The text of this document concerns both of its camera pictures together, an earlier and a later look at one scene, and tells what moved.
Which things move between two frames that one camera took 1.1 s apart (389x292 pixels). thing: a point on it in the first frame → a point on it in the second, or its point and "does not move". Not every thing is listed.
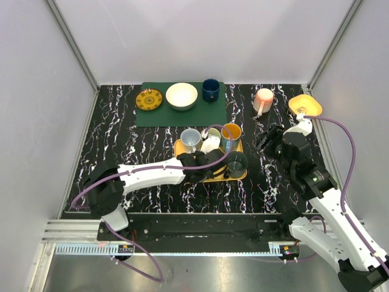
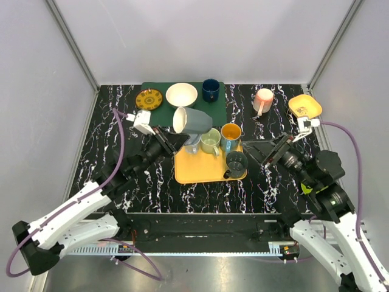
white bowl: [182, 97] does not move
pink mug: [263, 101] does not move
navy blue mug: [211, 90] does not move
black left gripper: [221, 160] → [164, 140]
